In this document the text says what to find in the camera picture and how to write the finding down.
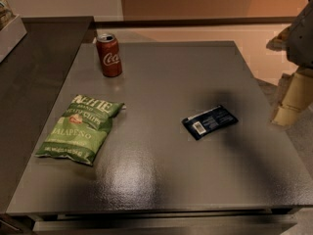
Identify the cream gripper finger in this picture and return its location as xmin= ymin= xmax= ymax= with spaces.
xmin=270 ymin=67 xmax=313 ymax=126
xmin=266 ymin=26 xmax=291 ymax=51

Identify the dark blue RXBAR wrapper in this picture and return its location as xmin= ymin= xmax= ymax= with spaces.
xmin=182 ymin=105 xmax=238 ymax=140

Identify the white-grey robot arm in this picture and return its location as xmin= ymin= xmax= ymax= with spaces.
xmin=266 ymin=0 xmax=313 ymax=127

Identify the green jalapeno chip bag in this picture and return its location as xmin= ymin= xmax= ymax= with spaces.
xmin=35 ymin=95 xmax=124 ymax=165

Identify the snack bag in box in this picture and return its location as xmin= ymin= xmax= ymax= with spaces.
xmin=0 ymin=0 xmax=14 ymax=30

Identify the red Coca-Cola can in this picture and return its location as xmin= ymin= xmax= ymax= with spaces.
xmin=96 ymin=33 xmax=122 ymax=77

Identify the dark side counter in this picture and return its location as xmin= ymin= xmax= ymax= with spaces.
xmin=0 ymin=16 xmax=94 ymax=214

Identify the white box on counter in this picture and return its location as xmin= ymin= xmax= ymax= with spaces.
xmin=0 ymin=15 xmax=27 ymax=63

